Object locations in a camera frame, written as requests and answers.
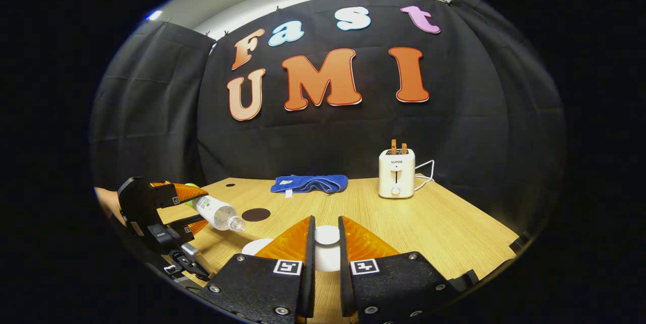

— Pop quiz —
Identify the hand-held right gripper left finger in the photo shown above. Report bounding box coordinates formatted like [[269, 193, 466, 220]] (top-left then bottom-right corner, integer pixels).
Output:
[[198, 215, 316, 324]]

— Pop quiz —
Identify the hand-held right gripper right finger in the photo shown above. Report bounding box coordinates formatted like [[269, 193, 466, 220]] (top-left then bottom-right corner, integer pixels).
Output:
[[338, 215, 461, 324]]

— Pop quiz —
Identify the white teacup lid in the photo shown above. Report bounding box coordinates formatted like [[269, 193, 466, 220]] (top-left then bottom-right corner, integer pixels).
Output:
[[314, 225, 342, 272]]

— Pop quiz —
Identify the green white label water bottle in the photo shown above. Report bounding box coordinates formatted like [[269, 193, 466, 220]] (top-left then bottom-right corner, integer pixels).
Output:
[[184, 183, 246, 233]]

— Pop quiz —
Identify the dark brown round coaster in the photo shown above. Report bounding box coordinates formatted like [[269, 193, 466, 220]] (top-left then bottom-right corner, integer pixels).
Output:
[[241, 207, 272, 223]]

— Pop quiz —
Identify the blue towel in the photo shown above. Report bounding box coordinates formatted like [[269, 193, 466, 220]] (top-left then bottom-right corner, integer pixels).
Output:
[[270, 175, 349, 198]]

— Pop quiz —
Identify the white toaster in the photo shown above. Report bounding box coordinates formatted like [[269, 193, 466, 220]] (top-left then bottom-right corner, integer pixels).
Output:
[[379, 148, 416, 199]]

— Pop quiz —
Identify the black backdrop cloth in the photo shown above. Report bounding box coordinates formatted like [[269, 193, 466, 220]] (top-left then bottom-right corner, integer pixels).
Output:
[[90, 0, 566, 234]]

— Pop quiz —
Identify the white toaster cable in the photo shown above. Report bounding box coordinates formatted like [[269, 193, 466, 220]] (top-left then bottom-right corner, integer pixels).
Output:
[[414, 159, 436, 192]]

